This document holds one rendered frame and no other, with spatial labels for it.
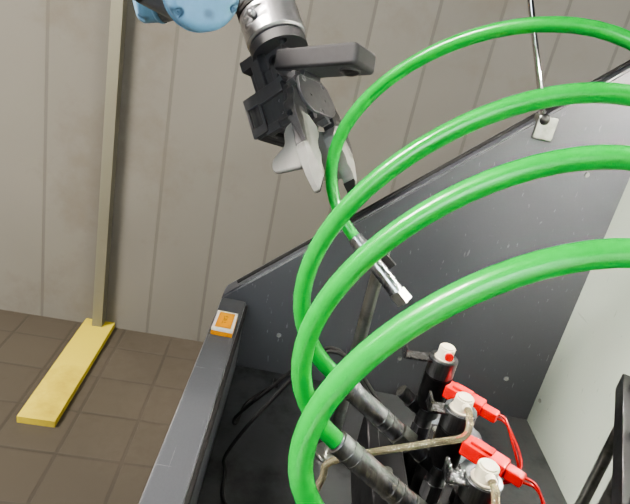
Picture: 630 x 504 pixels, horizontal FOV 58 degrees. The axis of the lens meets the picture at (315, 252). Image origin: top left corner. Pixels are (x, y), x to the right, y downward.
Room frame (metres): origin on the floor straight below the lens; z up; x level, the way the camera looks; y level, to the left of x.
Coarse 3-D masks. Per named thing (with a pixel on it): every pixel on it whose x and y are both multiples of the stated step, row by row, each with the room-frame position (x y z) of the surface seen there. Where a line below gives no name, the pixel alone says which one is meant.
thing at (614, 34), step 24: (504, 24) 0.58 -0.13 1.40; (528, 24) 0.57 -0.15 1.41; (552, 24) 0.57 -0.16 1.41; (576, 24) 0.56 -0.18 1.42; (600, 24) 0.55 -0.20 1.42; (432, 48) 0.60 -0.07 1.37; (456, 48) 0.60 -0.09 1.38; (408, 72) 0.61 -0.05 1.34; (360, 96) 0.63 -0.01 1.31; (336, 144) 0.63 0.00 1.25; (336, 168) 0.63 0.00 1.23; (336, 192) 0.63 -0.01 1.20
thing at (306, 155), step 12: (312, 120) 0.65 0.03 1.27; (288, 132) 0.65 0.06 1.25; (312, 132) 0.63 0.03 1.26; (288, 144) 0.64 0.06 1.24; (300, 144) 0.61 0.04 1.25; (312, 144) 0.62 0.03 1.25; (276, 156) 0.64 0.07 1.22; (288, 156) 0.63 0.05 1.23; (300, 156) 0.61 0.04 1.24; (312, 156) 0.61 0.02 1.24; (276, 168) 0.63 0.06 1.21; (288, 168) 0.62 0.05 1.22; (300, 168) 0.61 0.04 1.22; (312, 168) 0.60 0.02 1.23; (312, 180) 0.60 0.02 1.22
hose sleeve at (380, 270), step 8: (352, 240) 0.61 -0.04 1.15; (360, 240) 0.61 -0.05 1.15; (376, 264) 0.60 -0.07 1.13; (384, 264) 0.60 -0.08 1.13; (376, 272) 0.60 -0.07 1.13; (384, 272) 0.60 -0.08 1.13; (384, 280) 0.59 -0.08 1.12; (392, 280) 0.59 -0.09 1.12; (392, 288) 0.59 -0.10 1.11; (400, 288) 0.59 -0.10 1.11
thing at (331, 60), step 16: (288, 48) 0.70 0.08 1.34; (304, 48) 0.69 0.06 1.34; (320, 48) 0.67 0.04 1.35; (336, 48) 0.66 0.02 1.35; (352, 48) 0.65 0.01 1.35; (288, 64) 0.69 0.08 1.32; (304, 64) 0.68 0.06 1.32; (320, 64) 0.67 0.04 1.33; (336, 64) 0.66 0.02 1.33; (352, 64) 0.65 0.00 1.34; (368, 64) 0.67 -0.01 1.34
